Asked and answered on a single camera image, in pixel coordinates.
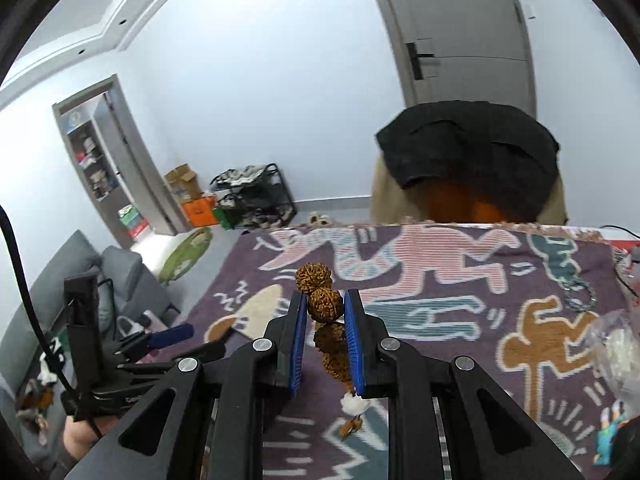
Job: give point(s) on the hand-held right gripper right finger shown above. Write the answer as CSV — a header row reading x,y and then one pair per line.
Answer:
x,y
355,345

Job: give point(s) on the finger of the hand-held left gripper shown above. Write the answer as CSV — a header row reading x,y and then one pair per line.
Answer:
x,y
172,335
200,352

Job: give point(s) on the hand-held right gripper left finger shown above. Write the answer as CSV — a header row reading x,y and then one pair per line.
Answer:
x,y
297,340

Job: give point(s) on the person's left forearm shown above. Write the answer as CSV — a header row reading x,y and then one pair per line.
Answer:
x,y
82,440

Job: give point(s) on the grey sofa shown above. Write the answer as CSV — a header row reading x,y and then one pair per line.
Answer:
x,y
50,280

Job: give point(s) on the green round mat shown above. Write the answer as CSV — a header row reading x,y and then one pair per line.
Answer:
x,y
185,255

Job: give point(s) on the printed purple blanket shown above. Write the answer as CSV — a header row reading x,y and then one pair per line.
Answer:
x,y
450,360

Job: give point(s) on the pair of slippers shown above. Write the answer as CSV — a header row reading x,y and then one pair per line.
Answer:
x,y
319,219

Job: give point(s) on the orange box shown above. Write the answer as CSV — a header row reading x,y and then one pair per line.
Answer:
x,y
197,212

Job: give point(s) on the black shoe rack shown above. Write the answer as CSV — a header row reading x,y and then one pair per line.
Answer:
x,y
255,195

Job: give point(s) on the cardboard box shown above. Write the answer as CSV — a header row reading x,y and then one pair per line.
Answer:
x,y
184,182

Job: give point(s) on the grey shelf cabinet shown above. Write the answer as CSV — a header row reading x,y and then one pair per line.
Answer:
x,y
125,160

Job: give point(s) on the black cloth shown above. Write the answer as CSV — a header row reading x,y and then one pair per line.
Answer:
x,y
465,145

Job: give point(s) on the clear plastic bag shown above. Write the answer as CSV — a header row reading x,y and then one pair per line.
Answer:
x,y
617,355

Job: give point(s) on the black-haired toy figurine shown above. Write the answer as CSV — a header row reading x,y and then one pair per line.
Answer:
x,y
617,440

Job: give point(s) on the grey door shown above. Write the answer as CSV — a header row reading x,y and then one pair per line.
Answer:
x,y
460,10

